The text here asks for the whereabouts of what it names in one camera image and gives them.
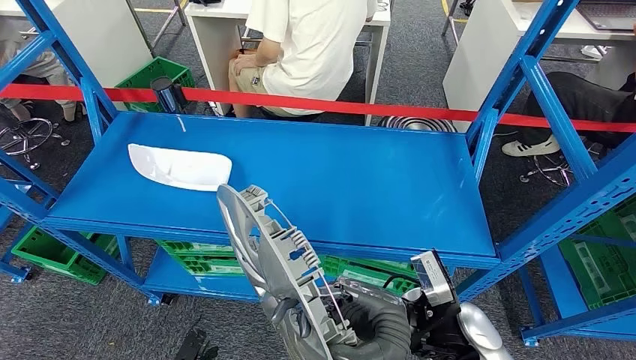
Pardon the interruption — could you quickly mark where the person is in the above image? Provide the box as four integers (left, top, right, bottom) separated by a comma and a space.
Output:
502, 69, 636, 159
228, 0, 379, 120
0, 17, 86, 123

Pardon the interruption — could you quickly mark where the swivel chair chrome base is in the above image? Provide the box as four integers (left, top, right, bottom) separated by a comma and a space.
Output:
0, 118, 71, 171
519, 148, 605, 189

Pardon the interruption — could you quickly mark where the silver plastic wheel hubcap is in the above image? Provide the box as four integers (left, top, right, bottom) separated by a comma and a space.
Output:
216, 184, 359, 360

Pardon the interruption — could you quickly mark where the black chrome barrier post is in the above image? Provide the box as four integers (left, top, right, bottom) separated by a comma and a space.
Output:
150, 76, 190, 116

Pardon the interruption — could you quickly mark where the white plastic mirror cover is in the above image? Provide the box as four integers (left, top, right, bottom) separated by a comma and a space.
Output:
127, 143, 233, 193

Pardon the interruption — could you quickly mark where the grey laptop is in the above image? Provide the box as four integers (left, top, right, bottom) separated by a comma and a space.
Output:
576, 0, 636, 32

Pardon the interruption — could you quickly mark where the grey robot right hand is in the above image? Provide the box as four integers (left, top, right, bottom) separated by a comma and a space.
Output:
325, 277, 413, 360

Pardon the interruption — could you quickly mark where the white desk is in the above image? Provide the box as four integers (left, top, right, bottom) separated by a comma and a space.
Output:
184, 0, 392, 126
0, 0, 155, 113
442, 0, 636, 133

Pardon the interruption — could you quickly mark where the ribbed round grey base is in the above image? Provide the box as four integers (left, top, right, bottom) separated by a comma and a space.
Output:
377, 116, 458, 134

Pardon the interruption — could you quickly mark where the red barrier belt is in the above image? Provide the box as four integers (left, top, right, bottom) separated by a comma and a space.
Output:
0, 83, 636, 134

